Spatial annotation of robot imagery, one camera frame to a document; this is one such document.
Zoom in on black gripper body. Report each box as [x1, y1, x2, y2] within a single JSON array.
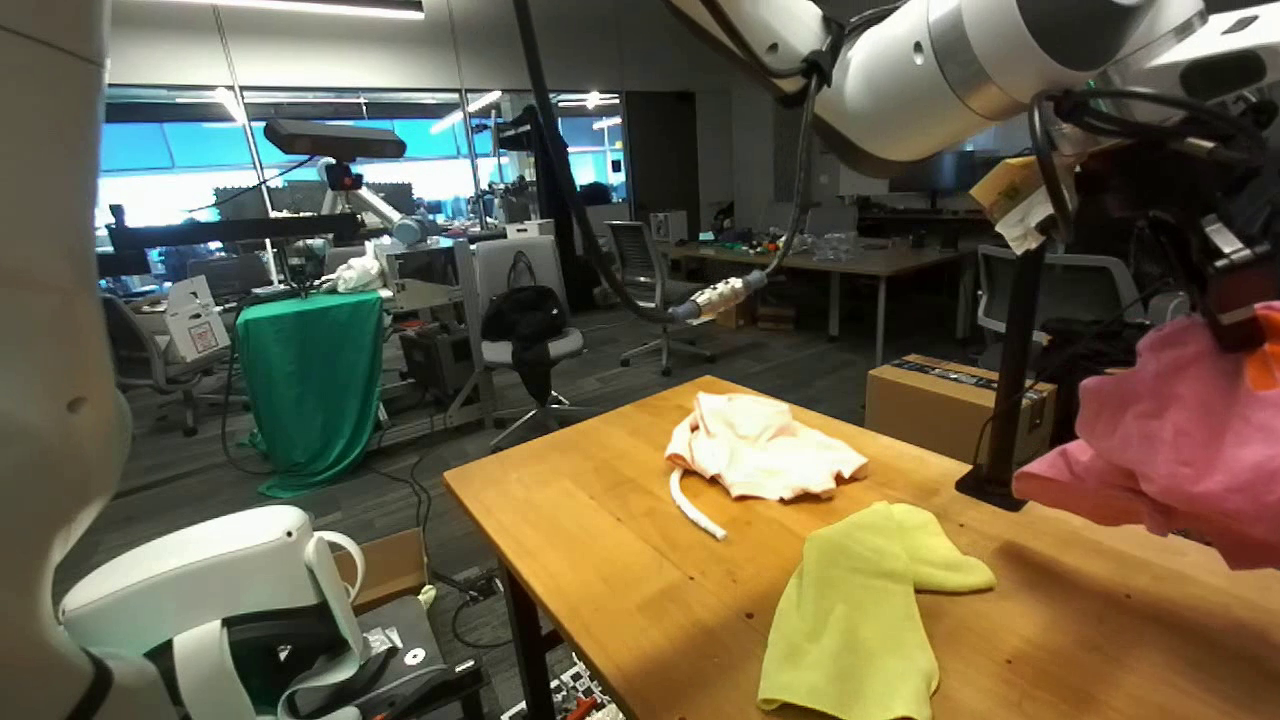
[[1063, 133, 1280, 275]]

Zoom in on pink cloth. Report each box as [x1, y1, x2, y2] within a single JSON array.
[[1011, 301, 1280, 572]]

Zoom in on yellow cloth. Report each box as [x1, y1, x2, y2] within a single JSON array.
[[755, 500, 1000, 720]]

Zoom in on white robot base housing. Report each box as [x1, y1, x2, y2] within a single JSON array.
[[55, 500, 373, 720]]

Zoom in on white mesh office chair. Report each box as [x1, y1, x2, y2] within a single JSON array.
[[972, 243, 1152, 343]]

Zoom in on black bag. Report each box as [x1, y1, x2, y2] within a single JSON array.
[[1035, 320, 1152, 452]]

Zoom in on black vertical stand pole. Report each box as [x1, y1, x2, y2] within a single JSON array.
[[954, 238, 1057, 517]]

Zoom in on long wooden desk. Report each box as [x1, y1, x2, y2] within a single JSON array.
[[671, 238, 965, 368]]

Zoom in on cardboard box with black tape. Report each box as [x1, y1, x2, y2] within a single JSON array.
[[858, 349, 1059, 473]]

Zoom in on grey office chair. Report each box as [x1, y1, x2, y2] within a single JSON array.
[[603, 216, 674, 375]]

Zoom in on black office chair with jacket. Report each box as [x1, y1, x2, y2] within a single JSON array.
[[474, 281, 591, 448]]

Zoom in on power strip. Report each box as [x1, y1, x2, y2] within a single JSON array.
[[534, 657, 624, 720]]

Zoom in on brown wooden board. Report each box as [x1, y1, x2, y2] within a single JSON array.
[[333, 523, 432, 615]]

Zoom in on green draped cloth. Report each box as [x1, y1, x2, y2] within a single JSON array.
[[233, 288, 393, 503]]

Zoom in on black controller box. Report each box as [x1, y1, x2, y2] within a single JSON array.
[[353, 598, 463, 720]]

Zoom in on white sign board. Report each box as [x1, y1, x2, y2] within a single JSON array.
[[161, 272, 233, 368]]

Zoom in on black looped wrist cable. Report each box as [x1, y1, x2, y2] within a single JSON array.
[[1020, 79, 1280, 248]]

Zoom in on black cable with silver connector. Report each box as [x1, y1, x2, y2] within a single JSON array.
[[506, 0, 822, 334]]

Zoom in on cream garment with drawstring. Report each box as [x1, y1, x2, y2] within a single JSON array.
[[660, 390, 871, 545]]

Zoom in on black bar camera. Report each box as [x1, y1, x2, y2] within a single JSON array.
[[261, 118, 412, 164]]

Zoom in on black mount bar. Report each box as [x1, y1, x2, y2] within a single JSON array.
[[96, 210, 356, 281]]

